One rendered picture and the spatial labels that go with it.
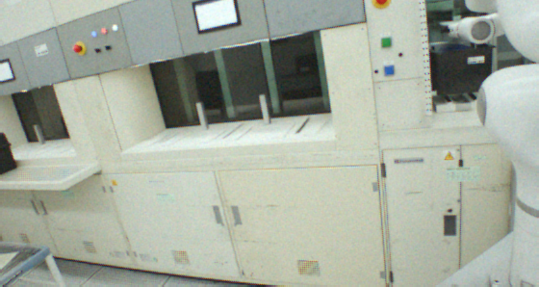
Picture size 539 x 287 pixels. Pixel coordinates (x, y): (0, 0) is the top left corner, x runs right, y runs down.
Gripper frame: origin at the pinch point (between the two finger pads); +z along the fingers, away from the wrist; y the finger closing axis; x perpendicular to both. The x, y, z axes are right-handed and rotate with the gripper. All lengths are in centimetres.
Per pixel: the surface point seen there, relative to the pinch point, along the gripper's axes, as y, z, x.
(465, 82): 0.1, -8.5, -21.1
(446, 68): -7.1, -8.8, -14.7
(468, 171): -4, -28, -51
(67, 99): -194, -17, -2
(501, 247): -10, -84, -44
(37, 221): -271, -14, -83
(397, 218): -31, -27, -71
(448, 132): -11.0, -27.8, -34.9
